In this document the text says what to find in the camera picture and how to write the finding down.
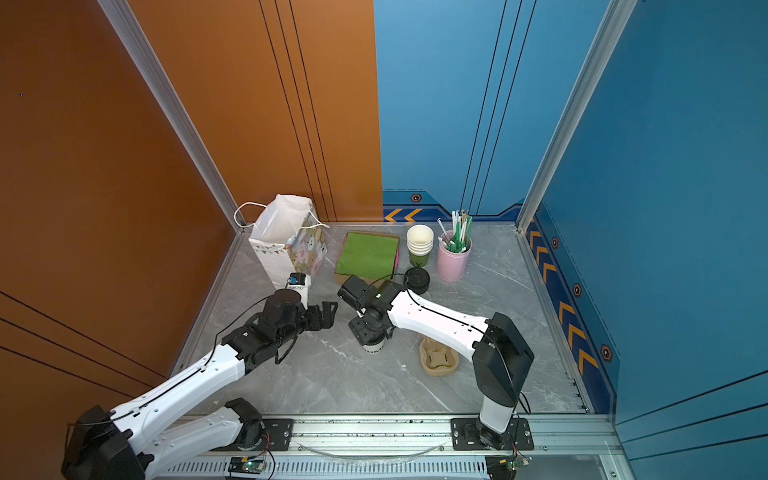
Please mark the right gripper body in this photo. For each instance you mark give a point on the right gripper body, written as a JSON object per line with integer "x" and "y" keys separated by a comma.
{"x": 364, "y": 332}

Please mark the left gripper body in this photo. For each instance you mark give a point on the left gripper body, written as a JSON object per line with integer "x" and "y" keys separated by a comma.
{"x": 306, "y": 320}

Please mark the white paper coffee cup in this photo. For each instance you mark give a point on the white paper coffee cup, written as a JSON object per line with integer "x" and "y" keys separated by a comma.
{"x": 373, "y": 348}

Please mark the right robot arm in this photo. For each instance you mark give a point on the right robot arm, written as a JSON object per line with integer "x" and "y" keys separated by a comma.
{"x": 500, "y": 356}

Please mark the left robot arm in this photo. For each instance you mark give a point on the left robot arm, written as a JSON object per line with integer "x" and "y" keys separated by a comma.
{"x": 97, "y": 445}

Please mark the stack of black lids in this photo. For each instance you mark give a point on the stack of black lids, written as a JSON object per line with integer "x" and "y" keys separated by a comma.
{"x": 417, "y": 280}

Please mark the green paper napkin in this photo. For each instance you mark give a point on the green paper napkin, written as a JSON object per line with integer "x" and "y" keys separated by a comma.
{"x": 367, "y": 255}

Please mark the stack of pulp cup carriers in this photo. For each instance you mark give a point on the stack of pulp cup carriers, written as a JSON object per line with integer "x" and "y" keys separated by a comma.
{"x": 437, "y": 359}

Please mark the cartoon animal paper gift bag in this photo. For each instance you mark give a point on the cartoon animal paper gift bag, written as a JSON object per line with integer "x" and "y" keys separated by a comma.
{"x": 286, "y": 236}

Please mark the pink straw holder cup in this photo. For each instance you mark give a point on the pink straw holder cup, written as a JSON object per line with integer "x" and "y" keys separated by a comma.
{"x": 452, "y": 266}

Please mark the stack of paper cups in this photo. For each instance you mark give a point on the stack of paper cups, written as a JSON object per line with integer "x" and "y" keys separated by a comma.
{"x": 420, "y": 239}

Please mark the bundle of wrapped straws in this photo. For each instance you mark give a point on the bundle of wrapped straws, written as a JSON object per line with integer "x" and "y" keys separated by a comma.
{"x": 458, "y": 240}

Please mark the green circuit board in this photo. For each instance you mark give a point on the green circuit board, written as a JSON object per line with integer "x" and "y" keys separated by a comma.
{"x": 246, "y": 467}

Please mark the small right circuit board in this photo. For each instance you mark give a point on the small right circuit board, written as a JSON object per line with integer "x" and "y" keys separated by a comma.
{"x": 505, "y": 467}

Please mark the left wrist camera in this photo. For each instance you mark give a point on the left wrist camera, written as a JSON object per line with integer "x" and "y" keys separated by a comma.
{"x": 300, "y": 282}

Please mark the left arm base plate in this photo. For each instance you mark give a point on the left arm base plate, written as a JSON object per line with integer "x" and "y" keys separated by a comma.
{"x": 273, "y": 434}

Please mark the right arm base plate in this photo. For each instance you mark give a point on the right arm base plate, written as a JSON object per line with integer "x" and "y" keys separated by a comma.
{"x": 469, "y": 434}

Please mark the aluminium front rail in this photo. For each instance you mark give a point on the aluminium front rail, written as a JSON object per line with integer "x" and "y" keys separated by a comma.
{"x": 377, "y": 436}

